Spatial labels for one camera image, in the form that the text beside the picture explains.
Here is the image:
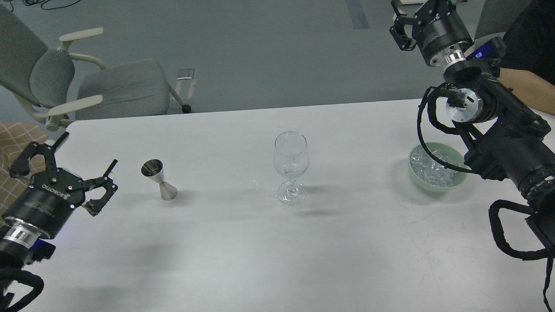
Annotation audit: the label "grey office chair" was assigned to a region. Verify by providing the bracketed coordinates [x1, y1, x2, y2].
[0, 6, 192, 132]

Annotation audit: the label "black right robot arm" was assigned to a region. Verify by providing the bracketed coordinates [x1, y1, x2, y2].
[390, 0, 554, 293]

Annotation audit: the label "clear ice cubes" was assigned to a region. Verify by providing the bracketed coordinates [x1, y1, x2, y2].
[411, 146, 464, 187]

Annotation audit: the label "person in black shirt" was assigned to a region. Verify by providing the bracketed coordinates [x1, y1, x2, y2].
[500, 0, 555, 85]

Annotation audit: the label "green bowl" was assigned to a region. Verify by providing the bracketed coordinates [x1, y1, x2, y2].
[408, 142, 469, 192]

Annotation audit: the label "clear wine glass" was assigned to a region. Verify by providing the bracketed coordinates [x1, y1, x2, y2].
[272, 131, 310, 205]

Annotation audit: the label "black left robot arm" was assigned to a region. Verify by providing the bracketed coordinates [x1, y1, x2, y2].
[0, 132, 118, 312]

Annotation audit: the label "person's forearm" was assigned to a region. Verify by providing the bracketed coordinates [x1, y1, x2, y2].
[498, 68, 555, 115]

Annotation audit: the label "beige checkered cushion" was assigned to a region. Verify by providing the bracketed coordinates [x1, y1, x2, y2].
[0, 122, 48, 226]

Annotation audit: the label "metal floor plate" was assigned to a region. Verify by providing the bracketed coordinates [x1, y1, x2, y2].
[176, 68, 196, 81]

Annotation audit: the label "steel cocktail jigger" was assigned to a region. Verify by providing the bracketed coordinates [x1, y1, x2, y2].
[140, 159, 178, 200]

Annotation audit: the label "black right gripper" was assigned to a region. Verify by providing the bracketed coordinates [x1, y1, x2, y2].
[390, 0, 472, 67]

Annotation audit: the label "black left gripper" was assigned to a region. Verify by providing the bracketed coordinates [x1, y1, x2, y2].
[2, 132, 118, 239]

